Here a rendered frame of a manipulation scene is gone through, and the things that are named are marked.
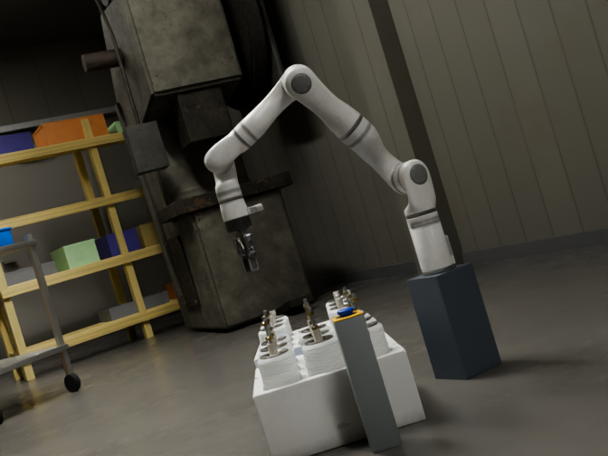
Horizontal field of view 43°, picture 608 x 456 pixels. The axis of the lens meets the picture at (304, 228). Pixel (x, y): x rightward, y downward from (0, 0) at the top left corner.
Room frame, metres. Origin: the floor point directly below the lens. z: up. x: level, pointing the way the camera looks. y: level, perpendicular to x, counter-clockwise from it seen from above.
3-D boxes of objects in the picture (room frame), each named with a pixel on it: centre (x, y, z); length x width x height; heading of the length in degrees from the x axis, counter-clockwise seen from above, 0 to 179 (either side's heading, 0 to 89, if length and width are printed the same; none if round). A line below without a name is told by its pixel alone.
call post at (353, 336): (1.79, -0.04, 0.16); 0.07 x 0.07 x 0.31; 3
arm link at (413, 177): (2.24, -0.34, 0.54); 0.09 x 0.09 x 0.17; 26
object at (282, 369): (1.96, 0.16, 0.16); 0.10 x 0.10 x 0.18
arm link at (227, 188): (2.19, 0.17, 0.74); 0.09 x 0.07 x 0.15; 173
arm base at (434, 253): (2.24, -0.34, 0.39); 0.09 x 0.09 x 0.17; 31
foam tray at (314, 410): (2.08, 0.05, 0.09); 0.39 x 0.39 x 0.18; 3
